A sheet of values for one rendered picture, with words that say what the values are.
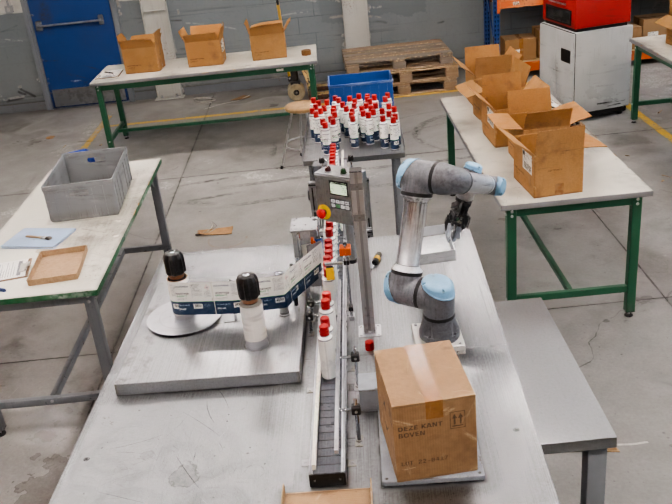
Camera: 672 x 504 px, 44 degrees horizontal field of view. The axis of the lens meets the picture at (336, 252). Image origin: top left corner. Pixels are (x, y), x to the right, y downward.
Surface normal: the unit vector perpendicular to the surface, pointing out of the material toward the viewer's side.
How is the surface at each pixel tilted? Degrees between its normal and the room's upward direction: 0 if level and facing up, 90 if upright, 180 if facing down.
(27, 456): 0
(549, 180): 90
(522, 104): 74
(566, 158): 91
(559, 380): 0
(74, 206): 90
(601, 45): 90
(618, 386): 0
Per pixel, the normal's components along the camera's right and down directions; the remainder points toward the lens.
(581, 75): 0.23, 0.40
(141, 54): -0.03, 0.44
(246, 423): -0.10, -0.90
